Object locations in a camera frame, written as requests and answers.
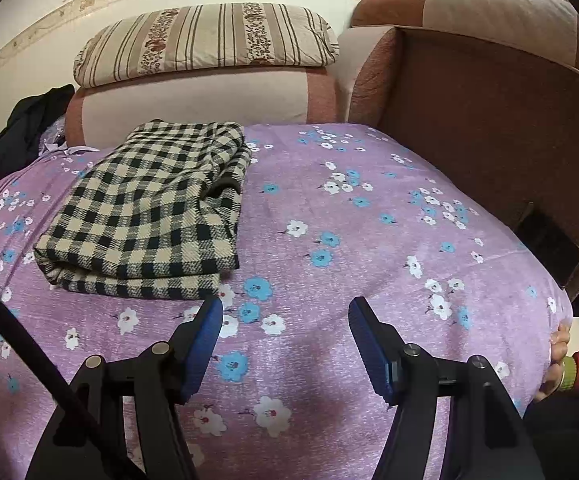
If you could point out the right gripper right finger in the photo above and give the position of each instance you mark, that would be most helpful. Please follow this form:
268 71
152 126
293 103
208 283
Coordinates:
462 406

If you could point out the striped floral pillow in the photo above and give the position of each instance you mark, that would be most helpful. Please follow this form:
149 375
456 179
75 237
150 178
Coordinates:
205 37

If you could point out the pink sofa back cushion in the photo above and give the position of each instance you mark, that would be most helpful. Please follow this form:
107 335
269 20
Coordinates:
103 117

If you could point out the dark navy garment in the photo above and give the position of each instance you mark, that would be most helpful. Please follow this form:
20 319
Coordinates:
20 139

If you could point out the black cream checkered garment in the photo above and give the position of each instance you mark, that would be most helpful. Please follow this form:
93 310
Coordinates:
155 219

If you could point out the black phone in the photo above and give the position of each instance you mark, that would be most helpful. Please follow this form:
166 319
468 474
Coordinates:
554 249

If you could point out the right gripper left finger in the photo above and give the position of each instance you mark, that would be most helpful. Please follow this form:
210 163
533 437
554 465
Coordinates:
120 421

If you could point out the person's right hand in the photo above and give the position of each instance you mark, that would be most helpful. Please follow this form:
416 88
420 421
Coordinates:
553 377

